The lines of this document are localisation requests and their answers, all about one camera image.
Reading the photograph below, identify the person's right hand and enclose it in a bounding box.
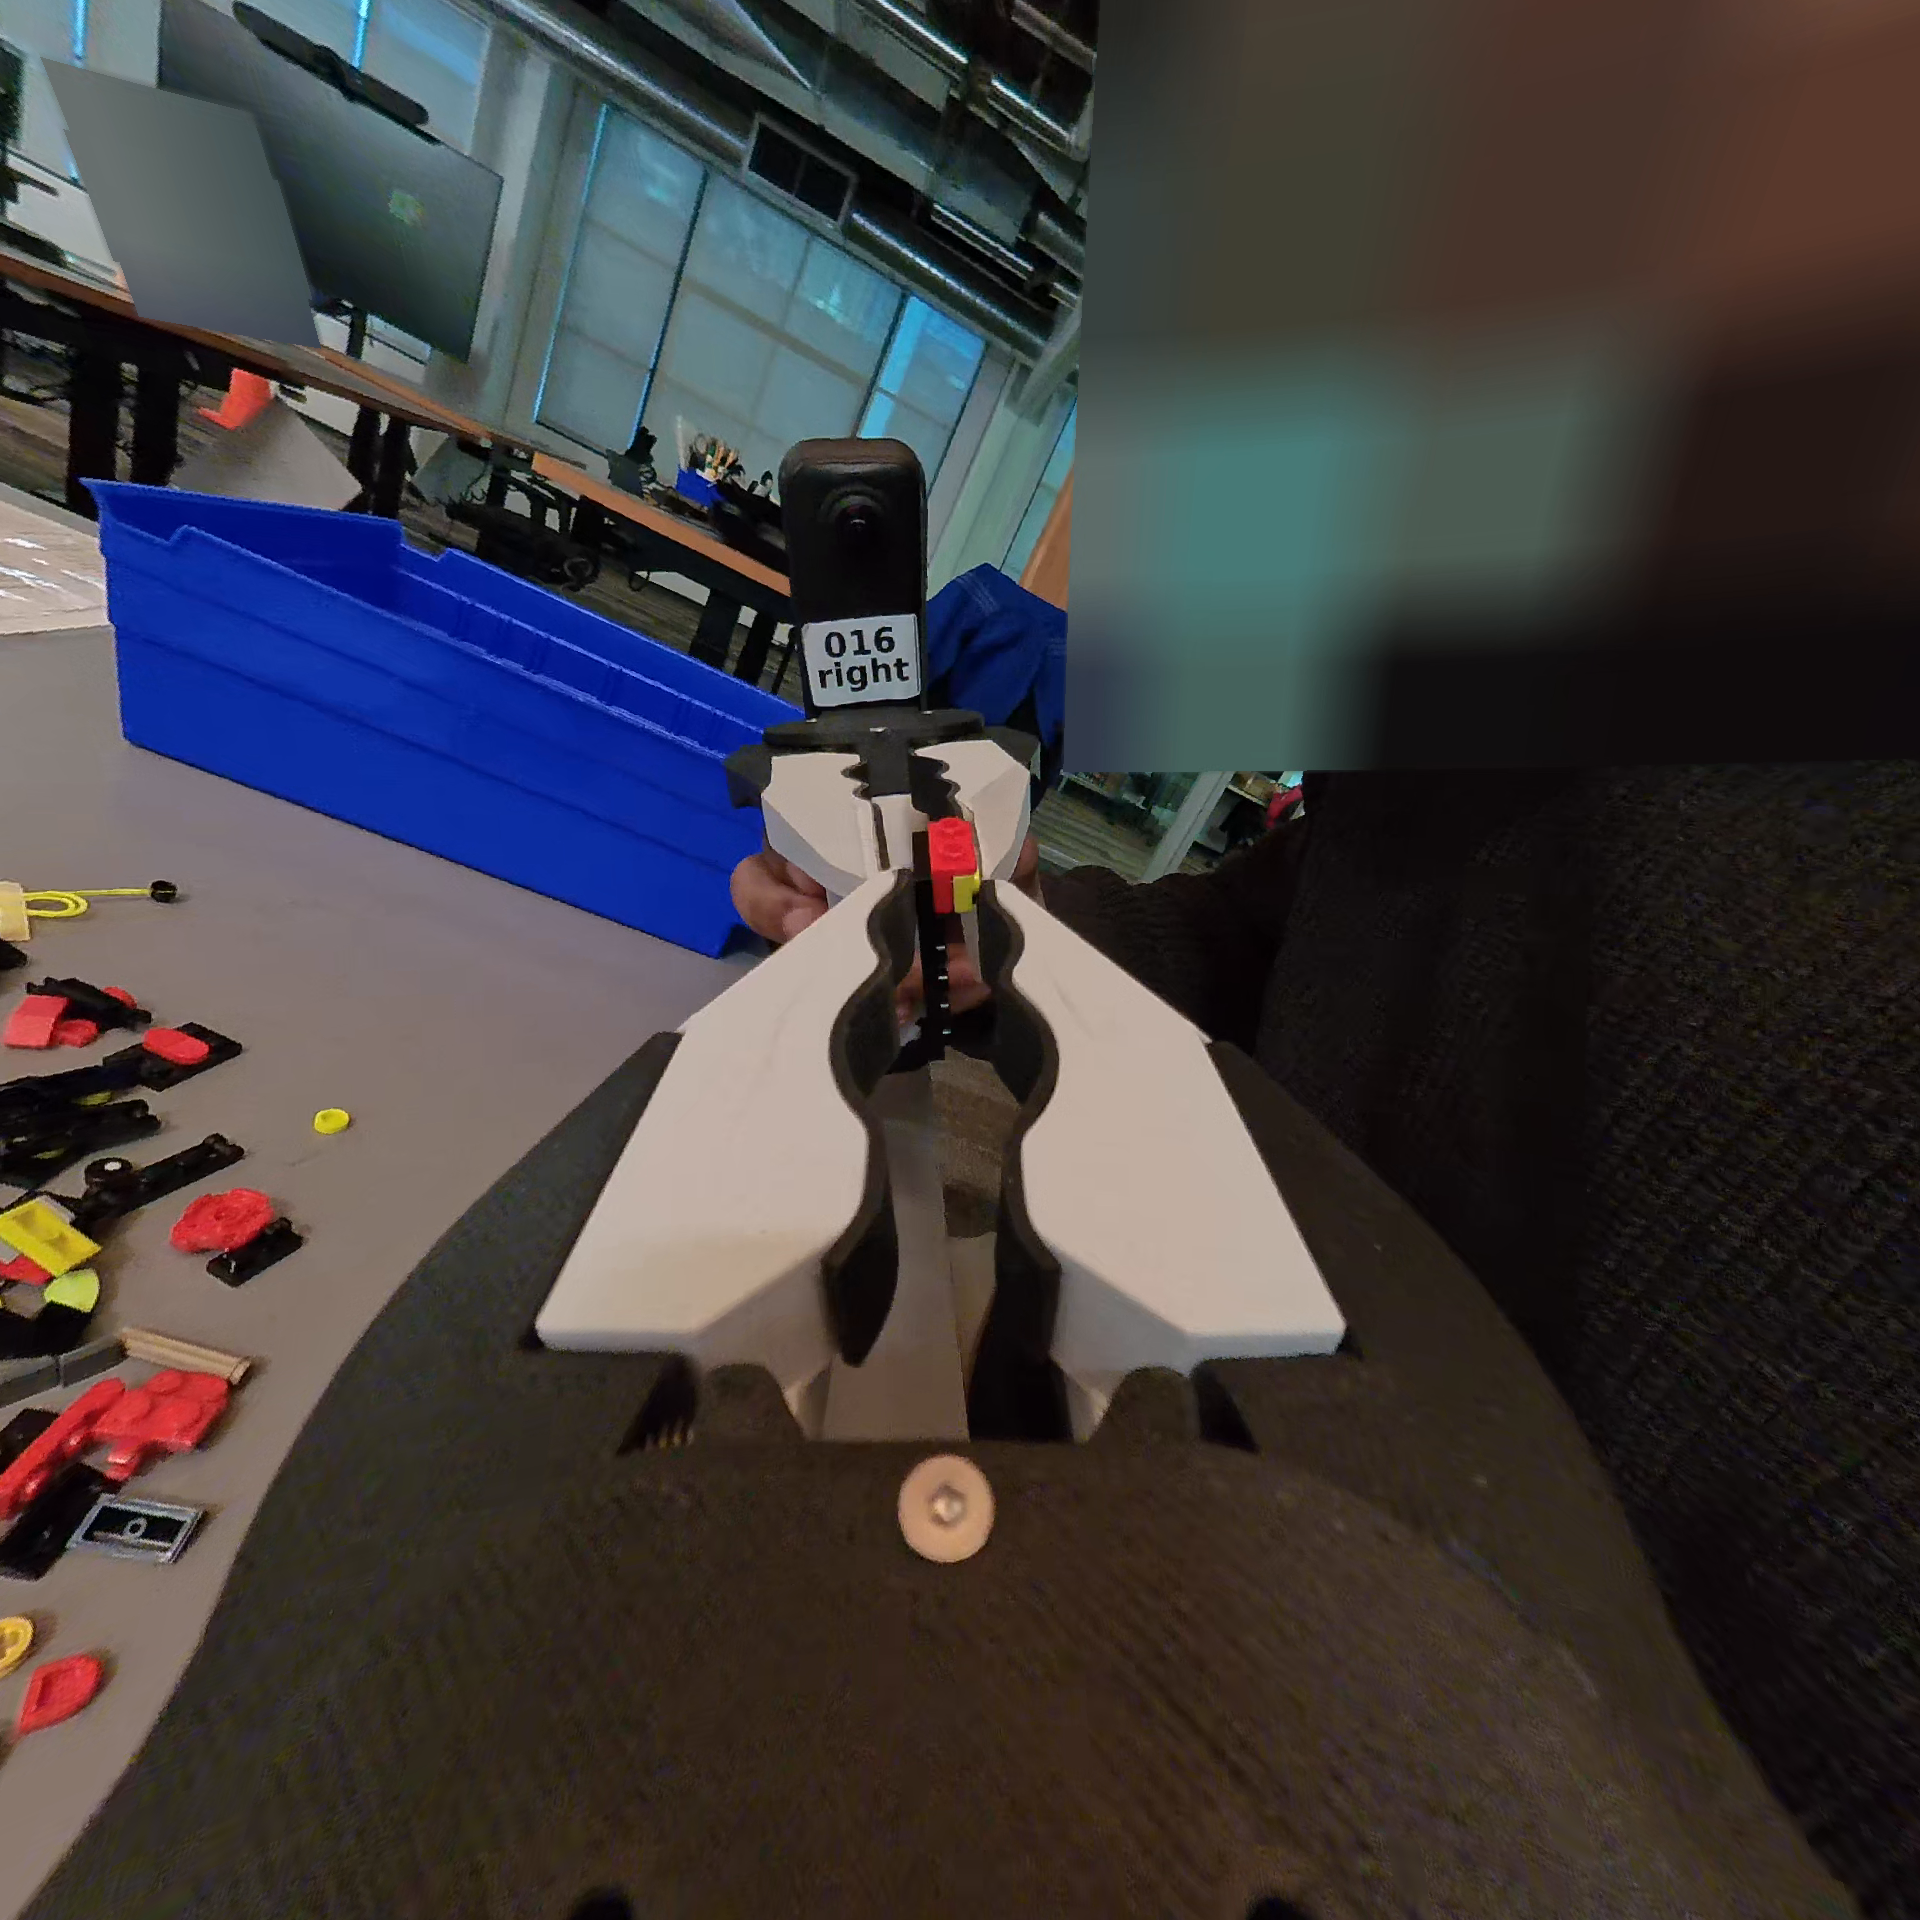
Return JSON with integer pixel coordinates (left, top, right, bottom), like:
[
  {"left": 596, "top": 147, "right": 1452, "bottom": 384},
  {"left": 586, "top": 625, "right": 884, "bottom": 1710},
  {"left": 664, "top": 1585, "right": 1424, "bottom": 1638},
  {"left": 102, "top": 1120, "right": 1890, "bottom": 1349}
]
[{"left": 735, "top": 833, "right": 1049, "bottom": 1051}]

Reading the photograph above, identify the black lego plate red brick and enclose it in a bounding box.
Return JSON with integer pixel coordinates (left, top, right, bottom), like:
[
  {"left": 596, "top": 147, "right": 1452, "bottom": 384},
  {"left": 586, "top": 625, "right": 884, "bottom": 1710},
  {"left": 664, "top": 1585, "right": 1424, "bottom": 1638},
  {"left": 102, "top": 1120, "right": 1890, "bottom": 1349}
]
[{"left": 906, "top": 814, "right": 985, "bottom": 1087}]

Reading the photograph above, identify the long wooden table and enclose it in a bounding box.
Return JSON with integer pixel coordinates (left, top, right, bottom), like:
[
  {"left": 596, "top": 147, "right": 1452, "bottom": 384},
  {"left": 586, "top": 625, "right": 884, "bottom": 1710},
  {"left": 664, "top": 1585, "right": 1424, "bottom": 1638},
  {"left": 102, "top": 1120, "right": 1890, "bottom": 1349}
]
[{"left": 0, "top": 251, "right": 796, "bottom": 598}]

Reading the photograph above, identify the large glass window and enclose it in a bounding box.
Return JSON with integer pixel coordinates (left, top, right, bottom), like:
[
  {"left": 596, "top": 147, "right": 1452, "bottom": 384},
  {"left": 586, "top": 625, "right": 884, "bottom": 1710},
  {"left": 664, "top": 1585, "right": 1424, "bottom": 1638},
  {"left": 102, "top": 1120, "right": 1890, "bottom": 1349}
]
[{"left": 528, "top": 91, "right": 1082, "bottom": 499}]

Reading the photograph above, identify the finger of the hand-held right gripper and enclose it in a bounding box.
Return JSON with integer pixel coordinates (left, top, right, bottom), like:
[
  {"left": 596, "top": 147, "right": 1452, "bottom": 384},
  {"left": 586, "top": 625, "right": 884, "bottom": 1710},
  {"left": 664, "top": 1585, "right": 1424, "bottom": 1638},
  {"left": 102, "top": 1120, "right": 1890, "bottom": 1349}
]
[
  {"left": 759, "top": 742, "right": 921, "bottom": 913},
  {"left": 921, "top": 742, "right": 1040, "bottom": 905}
]

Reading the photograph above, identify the pile of loose lego pieces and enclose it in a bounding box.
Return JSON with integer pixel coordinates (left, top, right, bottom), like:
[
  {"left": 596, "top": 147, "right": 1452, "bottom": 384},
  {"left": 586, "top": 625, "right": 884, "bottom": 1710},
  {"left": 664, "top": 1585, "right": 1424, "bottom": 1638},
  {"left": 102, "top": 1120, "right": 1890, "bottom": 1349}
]
[{"left": 0, "top": 875, "right": 316, "bottom": 1739}]

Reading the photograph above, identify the dark monitor screen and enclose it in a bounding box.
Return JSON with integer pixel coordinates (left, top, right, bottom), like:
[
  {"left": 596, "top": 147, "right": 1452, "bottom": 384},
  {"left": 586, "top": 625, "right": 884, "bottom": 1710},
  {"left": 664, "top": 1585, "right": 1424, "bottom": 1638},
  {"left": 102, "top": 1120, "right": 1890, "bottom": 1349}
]
[{"left": 157, "top": 0, "right": 510, "bottom": 364}]

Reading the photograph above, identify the pale printed sheet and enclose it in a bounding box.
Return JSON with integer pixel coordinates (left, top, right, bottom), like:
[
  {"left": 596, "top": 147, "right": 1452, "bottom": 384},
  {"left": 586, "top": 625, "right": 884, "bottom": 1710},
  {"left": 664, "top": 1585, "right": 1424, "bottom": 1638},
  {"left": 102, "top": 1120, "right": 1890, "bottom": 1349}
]
[{"left": 0, "top": 495, "right": 119, "bottom": 641}]

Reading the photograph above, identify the dark printed lego tile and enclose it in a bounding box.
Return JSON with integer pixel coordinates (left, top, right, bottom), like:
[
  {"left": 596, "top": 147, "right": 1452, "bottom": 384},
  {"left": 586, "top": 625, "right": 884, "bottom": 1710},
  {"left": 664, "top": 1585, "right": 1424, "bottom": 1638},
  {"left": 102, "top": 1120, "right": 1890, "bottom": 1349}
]
[{"left": 73, "top": 1493, "right": 207, "bottom": 1566}]

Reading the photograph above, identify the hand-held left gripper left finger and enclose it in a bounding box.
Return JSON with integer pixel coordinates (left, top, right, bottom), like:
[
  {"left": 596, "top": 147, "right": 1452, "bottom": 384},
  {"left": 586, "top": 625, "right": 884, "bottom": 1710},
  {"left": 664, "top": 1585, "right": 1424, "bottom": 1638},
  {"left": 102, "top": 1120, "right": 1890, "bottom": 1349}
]
[{"left": 539, "top": 865, "right": 913, "bottom": 1440}]

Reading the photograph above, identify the large blue plastic bin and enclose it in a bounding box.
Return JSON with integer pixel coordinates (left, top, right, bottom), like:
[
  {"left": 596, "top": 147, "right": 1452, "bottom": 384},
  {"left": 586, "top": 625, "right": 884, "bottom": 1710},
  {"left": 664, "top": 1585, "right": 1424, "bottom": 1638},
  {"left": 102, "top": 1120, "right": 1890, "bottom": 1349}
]
[{"left": 90, "top": 478, "right": 803, "bottom": 962}]

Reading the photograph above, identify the tan lego axle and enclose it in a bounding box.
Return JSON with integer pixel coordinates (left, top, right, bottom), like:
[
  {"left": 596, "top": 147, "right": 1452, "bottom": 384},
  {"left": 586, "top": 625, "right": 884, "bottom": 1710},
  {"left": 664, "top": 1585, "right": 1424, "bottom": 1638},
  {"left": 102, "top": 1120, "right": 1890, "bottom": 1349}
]
[{"left": 119, "top": 1328, "right": 258, "bottom": 1389}]

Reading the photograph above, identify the person's dark knit sweater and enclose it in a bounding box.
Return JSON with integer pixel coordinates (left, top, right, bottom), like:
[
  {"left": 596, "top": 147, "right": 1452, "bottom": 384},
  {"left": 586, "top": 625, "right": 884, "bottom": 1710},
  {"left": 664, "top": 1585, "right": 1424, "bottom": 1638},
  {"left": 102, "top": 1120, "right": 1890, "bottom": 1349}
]
[{"left": 1201, "top": 766, "right": 1920, "bottom": 1920}]

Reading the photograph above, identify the neon yellow lego string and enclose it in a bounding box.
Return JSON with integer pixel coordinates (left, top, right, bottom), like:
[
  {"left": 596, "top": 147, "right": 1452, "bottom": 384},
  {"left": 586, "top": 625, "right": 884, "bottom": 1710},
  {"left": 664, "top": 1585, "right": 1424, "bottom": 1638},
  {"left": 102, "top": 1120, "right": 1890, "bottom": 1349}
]
[{"left": 0, "top": 875, "right": 180, "bottom": 944}]

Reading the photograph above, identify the blue cloth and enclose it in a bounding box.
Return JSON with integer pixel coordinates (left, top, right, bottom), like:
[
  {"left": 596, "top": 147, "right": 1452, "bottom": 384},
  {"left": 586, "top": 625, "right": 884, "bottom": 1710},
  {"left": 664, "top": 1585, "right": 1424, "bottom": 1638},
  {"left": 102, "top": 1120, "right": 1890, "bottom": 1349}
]
[{"left": 928, "top": 564, "right": 1072, "bottom": 775}]

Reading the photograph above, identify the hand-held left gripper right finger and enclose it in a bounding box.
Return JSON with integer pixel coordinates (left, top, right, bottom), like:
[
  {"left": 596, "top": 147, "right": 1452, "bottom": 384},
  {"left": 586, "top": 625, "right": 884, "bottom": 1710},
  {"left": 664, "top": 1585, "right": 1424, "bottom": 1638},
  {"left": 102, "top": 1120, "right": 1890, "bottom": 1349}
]
[{"left": 979, "top": 879, "right": 1354, "bottom": 1433}]

